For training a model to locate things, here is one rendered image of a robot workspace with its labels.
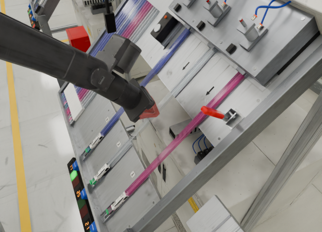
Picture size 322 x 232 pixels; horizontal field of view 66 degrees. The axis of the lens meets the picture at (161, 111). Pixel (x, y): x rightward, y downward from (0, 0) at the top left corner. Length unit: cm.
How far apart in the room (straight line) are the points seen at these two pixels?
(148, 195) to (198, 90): 28
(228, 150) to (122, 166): 31
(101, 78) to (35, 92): 195
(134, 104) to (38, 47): 25
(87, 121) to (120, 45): 45
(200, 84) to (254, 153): 49
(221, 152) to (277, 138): 61
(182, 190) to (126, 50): 32
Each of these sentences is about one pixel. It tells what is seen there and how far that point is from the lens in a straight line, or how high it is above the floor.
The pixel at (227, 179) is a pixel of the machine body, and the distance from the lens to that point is 93.
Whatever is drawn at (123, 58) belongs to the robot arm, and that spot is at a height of 113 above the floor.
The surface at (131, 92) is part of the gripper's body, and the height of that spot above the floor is 105.
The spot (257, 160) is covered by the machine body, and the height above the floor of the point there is 62.
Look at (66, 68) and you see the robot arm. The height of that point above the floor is 118.
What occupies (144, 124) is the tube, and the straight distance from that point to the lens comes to 66.
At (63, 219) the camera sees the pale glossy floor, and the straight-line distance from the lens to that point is 160.
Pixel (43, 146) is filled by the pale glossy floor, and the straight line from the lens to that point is 193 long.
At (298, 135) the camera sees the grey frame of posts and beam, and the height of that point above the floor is 93.
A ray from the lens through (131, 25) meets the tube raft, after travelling 89.
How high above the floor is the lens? 140
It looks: 45 degrees down
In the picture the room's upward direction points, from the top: straight up
